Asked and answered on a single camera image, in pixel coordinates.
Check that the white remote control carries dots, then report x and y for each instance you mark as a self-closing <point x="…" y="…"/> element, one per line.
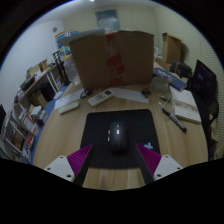
<point x="101" y="98"/>

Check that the grey door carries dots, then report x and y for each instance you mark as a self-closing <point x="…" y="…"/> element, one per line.
<point x="107" y="20"/>

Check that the cluttered shelf unit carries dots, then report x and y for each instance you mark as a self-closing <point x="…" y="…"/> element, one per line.
<point x="26" y="123"/>

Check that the small white flat device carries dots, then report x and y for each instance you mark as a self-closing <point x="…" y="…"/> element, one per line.
<point x="69" y="107"/>

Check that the black office chair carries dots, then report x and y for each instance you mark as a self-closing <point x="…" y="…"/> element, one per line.
<point x="205" y="90"/>

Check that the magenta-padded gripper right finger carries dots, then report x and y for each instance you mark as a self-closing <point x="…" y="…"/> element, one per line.
<point x="167" y="165"/>

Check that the round wall clock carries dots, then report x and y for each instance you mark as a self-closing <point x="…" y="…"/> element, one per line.
<point x="54" y="29"/>

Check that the blue book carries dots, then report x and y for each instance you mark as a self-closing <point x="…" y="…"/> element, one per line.
<point x="171" y="79"/>

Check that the large cardboard box red tape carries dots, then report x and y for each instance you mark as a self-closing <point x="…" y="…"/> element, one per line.
<point x="96" y="61"/>

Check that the black mouse pad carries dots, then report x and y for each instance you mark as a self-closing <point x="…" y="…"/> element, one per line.
<point x="96" y="133"/>

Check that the thick white book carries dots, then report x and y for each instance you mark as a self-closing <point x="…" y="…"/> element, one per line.
<point x="186" y="105"/>

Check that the blue and white box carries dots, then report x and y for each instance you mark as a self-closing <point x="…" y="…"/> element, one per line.
<point x="66" y="38"/>

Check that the open cardboard box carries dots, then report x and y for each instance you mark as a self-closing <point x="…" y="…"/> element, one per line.
<point x="171" y="48"/>

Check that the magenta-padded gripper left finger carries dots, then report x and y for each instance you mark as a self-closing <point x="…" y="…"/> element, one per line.
<point x="61" y="167"/>

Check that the black computer mouse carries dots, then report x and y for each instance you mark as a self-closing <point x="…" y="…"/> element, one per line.
<point x="118" y="138"/>

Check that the white paper sheet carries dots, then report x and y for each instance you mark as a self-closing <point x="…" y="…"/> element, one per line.
<point x="68" y="97"/>
<point x="131" y="95"/>

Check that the clear plastic container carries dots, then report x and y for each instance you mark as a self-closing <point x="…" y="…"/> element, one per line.
<point x="160" y="84"/>

